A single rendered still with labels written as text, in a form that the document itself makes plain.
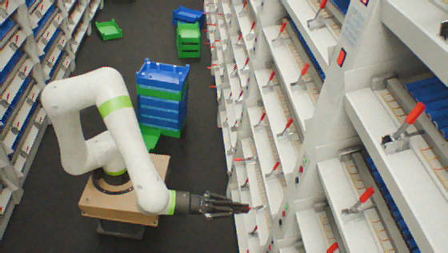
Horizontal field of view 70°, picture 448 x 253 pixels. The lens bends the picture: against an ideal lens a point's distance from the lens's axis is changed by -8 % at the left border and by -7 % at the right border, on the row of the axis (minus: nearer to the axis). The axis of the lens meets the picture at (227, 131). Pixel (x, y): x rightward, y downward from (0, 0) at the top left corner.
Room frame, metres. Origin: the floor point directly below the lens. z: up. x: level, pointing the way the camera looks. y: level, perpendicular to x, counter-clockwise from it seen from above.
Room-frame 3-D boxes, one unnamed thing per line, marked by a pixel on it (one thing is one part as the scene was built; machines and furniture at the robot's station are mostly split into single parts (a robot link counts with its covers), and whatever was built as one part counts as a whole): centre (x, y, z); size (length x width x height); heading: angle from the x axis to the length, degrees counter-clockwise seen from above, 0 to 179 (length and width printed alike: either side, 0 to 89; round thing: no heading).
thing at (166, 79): (1.87, 0.47, 0.44); 0.30 x 0.20 x 0.08; 88
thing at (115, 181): (1.05, 0.55, 0.40); 0.26 x 0.15 x 0.06; 89
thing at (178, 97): (1.87, 0.47, 0.36); 0.30 x 0.20 x 0.08; 88
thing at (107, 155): (1.04, 0.51, 0.53); 0.16 x 0.13 x 0.19; 130
